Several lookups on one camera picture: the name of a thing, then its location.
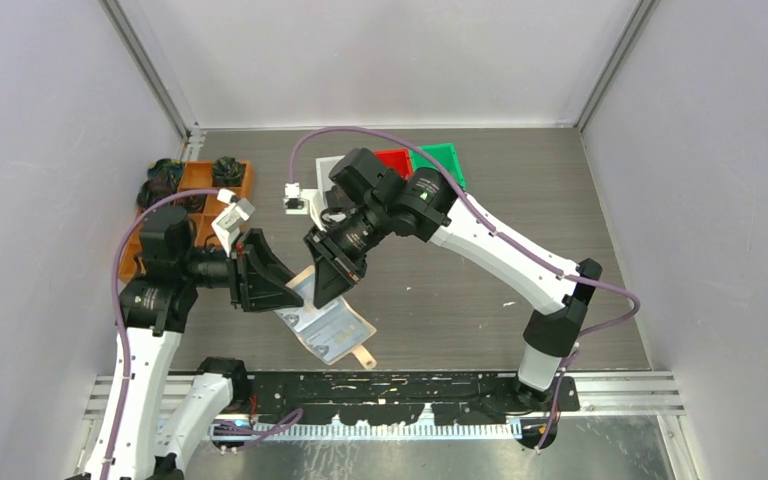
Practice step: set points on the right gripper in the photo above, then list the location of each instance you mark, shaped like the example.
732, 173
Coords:
337, 271

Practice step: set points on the green plastic bin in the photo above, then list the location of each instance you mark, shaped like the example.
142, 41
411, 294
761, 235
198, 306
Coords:
446, 156

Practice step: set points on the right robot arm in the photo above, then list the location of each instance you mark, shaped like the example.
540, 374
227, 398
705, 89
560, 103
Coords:
426, 205

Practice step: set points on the dark fabric bundle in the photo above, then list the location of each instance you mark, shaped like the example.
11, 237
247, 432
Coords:
227, 171
166, 170
152, 191

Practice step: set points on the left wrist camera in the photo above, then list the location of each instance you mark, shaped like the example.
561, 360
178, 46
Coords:
227, 224

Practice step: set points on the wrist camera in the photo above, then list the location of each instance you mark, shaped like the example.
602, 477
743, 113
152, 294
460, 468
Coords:
304, 202
227, 224

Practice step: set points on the beige card holder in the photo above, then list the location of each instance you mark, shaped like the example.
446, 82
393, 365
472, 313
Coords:
364, 358

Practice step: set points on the red plastic bin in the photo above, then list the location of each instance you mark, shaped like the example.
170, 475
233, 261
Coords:
398, 160

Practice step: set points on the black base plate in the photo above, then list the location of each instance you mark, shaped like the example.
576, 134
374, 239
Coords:
349, 406

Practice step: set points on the orange wooden compartment tray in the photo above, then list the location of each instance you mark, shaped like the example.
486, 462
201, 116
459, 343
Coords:
203, 209

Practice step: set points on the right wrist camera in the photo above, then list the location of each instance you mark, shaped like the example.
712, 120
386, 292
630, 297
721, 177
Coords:
304, 202

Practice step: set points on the white plastic bin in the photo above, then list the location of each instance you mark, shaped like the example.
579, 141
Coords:
324, 167

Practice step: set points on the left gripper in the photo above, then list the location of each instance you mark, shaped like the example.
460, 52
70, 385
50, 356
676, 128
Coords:
257, 279

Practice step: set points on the aluminium rail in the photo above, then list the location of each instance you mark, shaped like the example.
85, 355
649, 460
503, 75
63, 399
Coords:
625, 394

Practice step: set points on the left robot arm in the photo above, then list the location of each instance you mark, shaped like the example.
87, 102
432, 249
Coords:
152, 314

